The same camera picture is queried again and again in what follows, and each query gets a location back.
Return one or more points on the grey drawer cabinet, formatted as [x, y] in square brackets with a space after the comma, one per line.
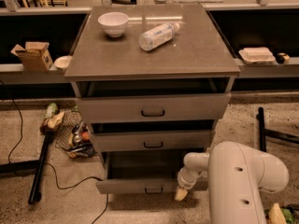
[194, 61]

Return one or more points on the black left table leg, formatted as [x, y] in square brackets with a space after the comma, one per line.
[35, 194]

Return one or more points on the black right table leg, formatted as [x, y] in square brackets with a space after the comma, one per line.
[260, 118]

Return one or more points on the grey middle drawer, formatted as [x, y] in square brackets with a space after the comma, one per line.
[152, 140]

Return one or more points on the wire basket with food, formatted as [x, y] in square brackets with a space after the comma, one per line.
[277, 214]

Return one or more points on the grey bottom drawer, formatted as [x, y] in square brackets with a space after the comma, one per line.
[149, 172]

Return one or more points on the open cardboard box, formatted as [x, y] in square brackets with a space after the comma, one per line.
[35, 56]

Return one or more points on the black table leg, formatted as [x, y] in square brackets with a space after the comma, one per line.
[260, 118]
[35, 194]

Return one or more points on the crumpled snack bag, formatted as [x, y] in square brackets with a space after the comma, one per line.
[53, 119]

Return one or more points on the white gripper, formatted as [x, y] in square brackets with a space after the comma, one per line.
[186, 180]

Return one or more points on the grey drawer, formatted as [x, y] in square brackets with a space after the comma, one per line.
[153, 108]
[149, 172]
[152, 140]

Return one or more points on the white foam takeout container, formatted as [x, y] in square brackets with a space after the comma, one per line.
[256, 55]

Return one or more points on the small white dish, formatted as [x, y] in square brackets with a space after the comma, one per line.
[62, 62]

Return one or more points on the clear plastic water bottle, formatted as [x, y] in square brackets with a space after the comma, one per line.
[157, 36]

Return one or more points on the grey top drawer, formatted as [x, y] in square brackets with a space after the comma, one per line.
[153, 108]

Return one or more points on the white ceramic bowl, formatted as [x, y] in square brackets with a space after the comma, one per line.
[114, 24]

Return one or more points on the small dark round object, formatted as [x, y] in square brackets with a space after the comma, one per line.
[282, 57]

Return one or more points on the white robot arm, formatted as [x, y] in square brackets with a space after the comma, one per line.
[237, 174]

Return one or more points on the wire basket with utensils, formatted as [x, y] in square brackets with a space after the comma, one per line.
[73, 138]

